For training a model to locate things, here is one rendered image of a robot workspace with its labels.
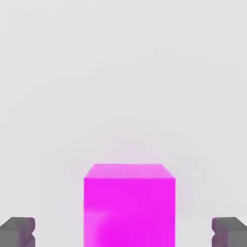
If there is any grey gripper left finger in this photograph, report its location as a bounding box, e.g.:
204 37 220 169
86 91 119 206
0 217 36 247

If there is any small magenta cube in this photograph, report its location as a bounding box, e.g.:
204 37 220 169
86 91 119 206
83 163 176 247

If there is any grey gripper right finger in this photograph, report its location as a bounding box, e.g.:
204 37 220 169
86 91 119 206
211 217 247 247

